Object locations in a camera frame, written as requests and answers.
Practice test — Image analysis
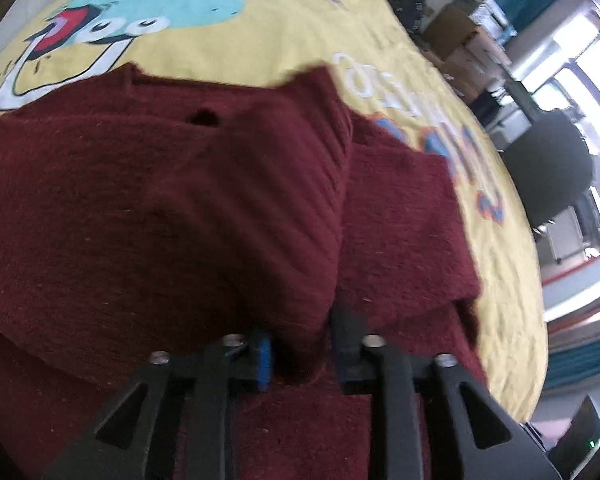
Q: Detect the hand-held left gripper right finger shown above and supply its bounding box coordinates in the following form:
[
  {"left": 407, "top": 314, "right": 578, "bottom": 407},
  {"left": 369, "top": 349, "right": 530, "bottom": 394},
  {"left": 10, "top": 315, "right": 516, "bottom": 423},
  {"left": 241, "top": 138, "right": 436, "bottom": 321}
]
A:
[{"left": 330, "top": 305, "right": 561, "bottom": 480}]

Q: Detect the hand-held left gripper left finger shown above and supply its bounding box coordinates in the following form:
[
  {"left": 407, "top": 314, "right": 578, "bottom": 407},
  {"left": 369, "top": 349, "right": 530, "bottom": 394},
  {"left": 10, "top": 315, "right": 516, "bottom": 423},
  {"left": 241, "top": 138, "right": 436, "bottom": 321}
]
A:
[{"left": 42, "top": 332, "right": 276, "bottom": 480}]

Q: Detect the maroon knit sweater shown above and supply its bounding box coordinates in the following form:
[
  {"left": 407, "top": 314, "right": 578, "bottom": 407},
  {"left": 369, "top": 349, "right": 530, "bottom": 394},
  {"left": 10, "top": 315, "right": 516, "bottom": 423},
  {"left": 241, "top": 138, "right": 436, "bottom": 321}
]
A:
[{"left": 0, "top": 62, "right": 491, "bottom": 480}]

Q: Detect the dark office chair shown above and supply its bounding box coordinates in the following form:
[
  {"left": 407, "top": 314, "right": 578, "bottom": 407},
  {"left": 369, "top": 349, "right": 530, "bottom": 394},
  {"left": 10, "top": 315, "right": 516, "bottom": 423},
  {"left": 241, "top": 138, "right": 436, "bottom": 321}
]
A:
[{"left": 500, "top": 110, "right": 595, "bottom": 233}]

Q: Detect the yellow printed bedspread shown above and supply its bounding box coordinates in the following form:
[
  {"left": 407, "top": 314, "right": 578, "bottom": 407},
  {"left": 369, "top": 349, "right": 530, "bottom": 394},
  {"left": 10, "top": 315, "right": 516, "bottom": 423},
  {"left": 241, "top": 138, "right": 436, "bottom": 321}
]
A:
[{"left": 0, "top": 0, "right": 548, "bottom": 426}]

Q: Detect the brown wooden dresser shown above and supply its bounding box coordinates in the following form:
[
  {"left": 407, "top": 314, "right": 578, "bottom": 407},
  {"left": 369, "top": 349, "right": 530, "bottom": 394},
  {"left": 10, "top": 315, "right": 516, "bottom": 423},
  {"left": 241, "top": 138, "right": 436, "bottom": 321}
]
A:
[{"left": 424, "top": 5, "right": 512, "bottom": 105}]

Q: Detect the white printer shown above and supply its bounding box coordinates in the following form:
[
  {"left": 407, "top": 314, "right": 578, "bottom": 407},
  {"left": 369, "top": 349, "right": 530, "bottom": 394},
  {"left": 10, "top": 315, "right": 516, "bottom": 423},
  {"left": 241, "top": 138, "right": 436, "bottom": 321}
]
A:
[{"left": 472, "top": 0, "right": 512, "bottom": 41}]

